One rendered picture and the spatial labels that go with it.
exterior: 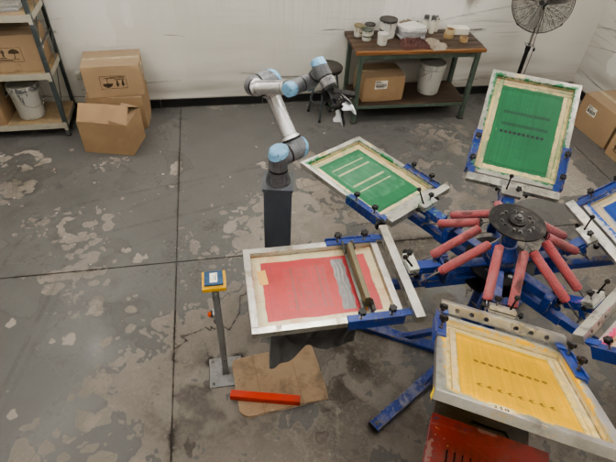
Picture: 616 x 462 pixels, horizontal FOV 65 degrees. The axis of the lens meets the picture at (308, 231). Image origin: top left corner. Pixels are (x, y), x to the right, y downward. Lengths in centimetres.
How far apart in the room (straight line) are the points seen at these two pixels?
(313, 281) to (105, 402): 162
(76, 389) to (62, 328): 53
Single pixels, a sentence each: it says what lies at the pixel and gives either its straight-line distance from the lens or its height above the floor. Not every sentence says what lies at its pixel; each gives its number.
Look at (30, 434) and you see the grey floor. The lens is 359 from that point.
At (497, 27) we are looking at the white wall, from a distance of 677.
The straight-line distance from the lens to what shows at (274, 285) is 264.
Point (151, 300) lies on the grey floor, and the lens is 393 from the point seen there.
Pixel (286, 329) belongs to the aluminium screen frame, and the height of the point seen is 99.
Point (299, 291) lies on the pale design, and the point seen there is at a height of 96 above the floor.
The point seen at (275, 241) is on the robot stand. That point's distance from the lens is 315.
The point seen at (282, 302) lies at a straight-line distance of 257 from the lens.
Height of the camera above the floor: 297
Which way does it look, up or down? 43 degrees down
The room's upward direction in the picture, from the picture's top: 4 degrees clockwise
